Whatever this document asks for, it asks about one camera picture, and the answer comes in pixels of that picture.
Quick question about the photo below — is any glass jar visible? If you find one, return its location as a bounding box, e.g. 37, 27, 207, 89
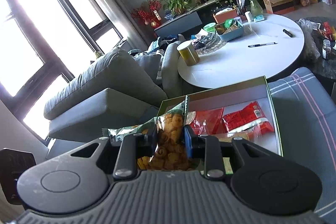
322, 39, 332, 60

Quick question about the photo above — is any green snack bag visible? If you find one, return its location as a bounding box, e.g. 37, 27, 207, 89
102, 95, 198, 172

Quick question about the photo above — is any potted green plant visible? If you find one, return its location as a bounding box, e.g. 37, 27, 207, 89
163, 0, 193, 16

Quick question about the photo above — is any blue basket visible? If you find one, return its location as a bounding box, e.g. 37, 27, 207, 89
215, 19, 245, 42

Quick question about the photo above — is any orange box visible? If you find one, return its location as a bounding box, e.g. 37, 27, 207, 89
213, 7, 238, 24

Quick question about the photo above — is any glass plate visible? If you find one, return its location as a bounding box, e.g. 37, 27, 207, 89
192, 32, 227, 56

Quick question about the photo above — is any green lidded container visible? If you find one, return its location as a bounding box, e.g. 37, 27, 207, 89
203, 23, 217, 35

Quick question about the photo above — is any green cardboard box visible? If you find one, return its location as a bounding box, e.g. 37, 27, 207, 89
157, 76, 284, 159

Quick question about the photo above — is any clear plastic bag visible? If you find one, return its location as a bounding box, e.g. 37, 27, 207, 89
296, 18, 321, 65

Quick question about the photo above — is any yellow can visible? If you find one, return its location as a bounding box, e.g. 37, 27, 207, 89
176, 40, 200, 67

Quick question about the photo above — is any dark framed window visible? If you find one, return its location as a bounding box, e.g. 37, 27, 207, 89
0, 0, 124, 141

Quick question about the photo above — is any red checkered snack bag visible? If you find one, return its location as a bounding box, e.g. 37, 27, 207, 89
222, 101, 276, 139

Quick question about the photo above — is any grey television console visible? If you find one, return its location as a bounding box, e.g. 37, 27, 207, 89
153, 0, 307, 33

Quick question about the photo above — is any white round table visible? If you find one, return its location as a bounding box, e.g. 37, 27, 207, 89
177, 13, 305, 90

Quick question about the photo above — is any grey sofa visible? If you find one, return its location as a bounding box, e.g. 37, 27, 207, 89
43, 41, 182, 144

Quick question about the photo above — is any blue striped tablecloth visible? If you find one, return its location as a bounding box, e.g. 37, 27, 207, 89
268, 67, 336, 223

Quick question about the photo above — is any black pen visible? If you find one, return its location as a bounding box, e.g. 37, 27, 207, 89
248, 42, 278, 48

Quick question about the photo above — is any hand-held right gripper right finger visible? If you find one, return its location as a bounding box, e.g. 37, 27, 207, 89
184, 126, 266, 180

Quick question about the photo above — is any red decorative plant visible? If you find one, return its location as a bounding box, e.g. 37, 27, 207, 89
130, 0, 162, 28

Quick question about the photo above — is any open cardboard box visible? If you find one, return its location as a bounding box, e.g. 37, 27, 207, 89
258, 0, 296, 15

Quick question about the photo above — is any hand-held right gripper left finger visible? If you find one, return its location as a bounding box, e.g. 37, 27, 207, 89
70, 132, 158, 180

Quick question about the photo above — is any dark round marble table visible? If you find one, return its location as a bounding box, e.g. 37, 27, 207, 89
295, 19, 336, 81

